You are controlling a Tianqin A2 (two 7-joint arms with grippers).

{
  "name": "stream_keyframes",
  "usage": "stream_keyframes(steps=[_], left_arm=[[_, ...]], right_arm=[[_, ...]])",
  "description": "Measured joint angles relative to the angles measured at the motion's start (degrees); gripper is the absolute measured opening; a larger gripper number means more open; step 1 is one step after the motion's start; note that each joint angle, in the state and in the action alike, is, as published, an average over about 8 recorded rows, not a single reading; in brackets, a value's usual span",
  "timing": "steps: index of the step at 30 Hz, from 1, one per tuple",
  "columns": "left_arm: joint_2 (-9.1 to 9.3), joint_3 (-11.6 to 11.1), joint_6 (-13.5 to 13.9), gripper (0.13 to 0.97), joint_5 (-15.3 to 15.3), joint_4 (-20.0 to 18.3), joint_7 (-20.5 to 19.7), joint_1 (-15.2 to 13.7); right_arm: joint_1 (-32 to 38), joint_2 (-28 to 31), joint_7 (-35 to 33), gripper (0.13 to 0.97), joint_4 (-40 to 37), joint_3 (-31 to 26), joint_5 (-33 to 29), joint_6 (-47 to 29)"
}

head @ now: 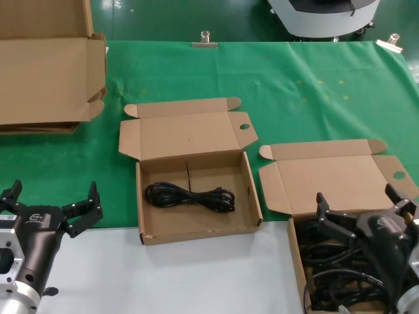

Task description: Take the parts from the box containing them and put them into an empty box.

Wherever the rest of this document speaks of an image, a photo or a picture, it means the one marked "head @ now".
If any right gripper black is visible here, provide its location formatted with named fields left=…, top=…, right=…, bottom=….
left=316, top=183, right=419, bottom=304

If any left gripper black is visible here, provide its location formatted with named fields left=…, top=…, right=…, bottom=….
left=0, top=179, right=104, bottom=296

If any black power cable bundle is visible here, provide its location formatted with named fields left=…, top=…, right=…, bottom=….
left=294, top=217, right=361, bottom=272
left=309, top=271, right=392, bottom=311
left=143, top=160, right=237, bottom=214

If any open cardboard box with hole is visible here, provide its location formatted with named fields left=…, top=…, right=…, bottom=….
left=117, top=96, right=264, bottom=246
left=257, top=138, right=419, bottom=313

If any flattened cardboard box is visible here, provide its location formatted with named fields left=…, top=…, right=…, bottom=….
left=0, top=85, right=108, bottom=131

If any large open cardboard box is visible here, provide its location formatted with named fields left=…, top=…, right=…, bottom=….
left=0, top=0, right=108, bottom=126

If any green table cloth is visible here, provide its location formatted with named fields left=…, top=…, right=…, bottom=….
left=0, top=39, right=419, bottom=230

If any metal binder clip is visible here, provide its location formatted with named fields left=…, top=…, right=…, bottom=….
left=192, top=29, right=219, bottom=50
left=376, top=32, right=403, bottom=54

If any white wheeled robot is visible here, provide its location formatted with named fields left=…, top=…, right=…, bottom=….
left=265, top=0, right=382, bottom=43

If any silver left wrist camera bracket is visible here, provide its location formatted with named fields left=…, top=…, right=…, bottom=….
left=0, top=214, right=26, bottom=288

